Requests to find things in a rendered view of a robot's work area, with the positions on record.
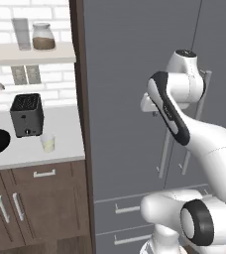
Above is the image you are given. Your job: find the tall grey box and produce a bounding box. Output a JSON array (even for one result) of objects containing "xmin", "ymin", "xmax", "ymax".
[{"xmin": 11, "ymin": 17, "xmax": 33, "ymax": 52}]

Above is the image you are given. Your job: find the silver cupboard door handle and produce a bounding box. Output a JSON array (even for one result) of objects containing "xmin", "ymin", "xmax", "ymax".
[
  {"xmin": 12, "ymin": 191, "xmax": 26, "ymax": 222},
  {"xmin": 0, "ymin": 194, "xmax": 11, "ymax": 224}
]

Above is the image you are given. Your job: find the dark grey toaster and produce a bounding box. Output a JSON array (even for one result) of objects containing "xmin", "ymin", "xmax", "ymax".
[{"xmin": 9, "ymin": 92, "xmax": 46, "ymax": 139}]

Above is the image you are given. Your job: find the glass jar with brown contents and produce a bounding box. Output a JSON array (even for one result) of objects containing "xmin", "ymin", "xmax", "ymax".
[{"xmin": 31, "ymin": 22, "xmax": 57, "ymax": 52}]

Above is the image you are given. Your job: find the white wall shelf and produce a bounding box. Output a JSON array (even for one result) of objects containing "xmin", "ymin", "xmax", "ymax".
[{"xmin": 0, "ymin": 41, "xmax": 77, "ymax": 66}]

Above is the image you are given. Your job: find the silver fridge drawer handle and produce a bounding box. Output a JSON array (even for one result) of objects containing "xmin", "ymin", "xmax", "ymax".
[
  {"xmin": 114, "ymin": 202, "xmax": 142, "ymax": 215},
  {"xmin": 113, "ymin": 233, "xmax": 153, "ymax": 246}
]

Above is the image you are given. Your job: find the brown drawer front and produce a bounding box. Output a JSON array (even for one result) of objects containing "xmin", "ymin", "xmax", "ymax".
[{"xmin": 8, "ymin": 160, "xmax": 74, "ymax": 187}]

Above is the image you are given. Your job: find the glass of lemonade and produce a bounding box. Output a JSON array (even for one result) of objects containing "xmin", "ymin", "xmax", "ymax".
[{"xmin": 40, "ymin": 132, "xmax": 57, "ymax": 154}]

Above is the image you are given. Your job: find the grey wall outlet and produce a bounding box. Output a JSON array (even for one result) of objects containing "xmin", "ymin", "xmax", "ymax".
[
  {"xmin": 10, "ymin": 64, "xmax": 29, "ymax": 86},
  {"xmin": 25, "ymin": 63, "xmax": 43, "ymax": 85}
]

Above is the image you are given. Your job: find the brown fridge side panel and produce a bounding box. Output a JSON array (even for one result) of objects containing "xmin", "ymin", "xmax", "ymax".
[{"xmin": 68, "ymin": 0, "xmax": 97, "ymax": 254}]

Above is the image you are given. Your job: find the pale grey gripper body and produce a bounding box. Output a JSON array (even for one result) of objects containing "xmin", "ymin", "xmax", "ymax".
[{"xmin": 140, "ymin": 92, "xmax": 163, "ymax": 117}]

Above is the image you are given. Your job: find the grey fridge door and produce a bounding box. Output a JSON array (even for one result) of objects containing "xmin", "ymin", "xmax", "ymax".
[
  {"xmin": 164, "ymin": 0, "xmax": 226, "ymax": 191},
  {"xmin": 82, "ymin": 0, "xmax": 204, "ymax": 202}
]

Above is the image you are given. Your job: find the grey fridge drawer front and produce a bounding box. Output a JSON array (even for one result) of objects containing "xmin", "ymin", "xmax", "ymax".
[
  {"xmin": 95, "ymin": 223, "xmax": 157, "ymax": 254},
  {"xmin": 93, "ymin": 184, "xmax": 212, "ymax": 235}
]

